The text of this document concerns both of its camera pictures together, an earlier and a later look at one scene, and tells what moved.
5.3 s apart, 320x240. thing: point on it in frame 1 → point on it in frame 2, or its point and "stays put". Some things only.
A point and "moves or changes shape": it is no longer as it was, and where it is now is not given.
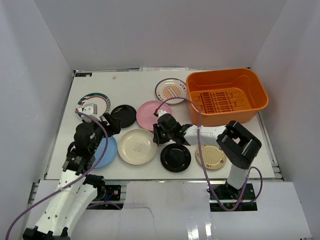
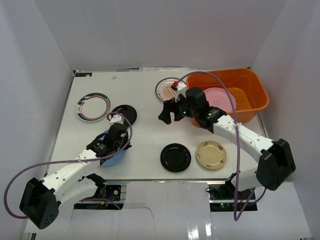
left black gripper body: (106, 124) → (122, 143)
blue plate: (110, 154) moves or changes shape
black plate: (126, 113) stays put
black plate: (175, 157) stays put
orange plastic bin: (224, 95) stays put
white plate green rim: (103, 105) stays put
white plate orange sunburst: (171, 87) stays put
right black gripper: (157, 139) → (169, 106)
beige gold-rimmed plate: (214, 157) stays put
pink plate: (145, 113) → (217, 97)
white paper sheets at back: (164, 69) stays put
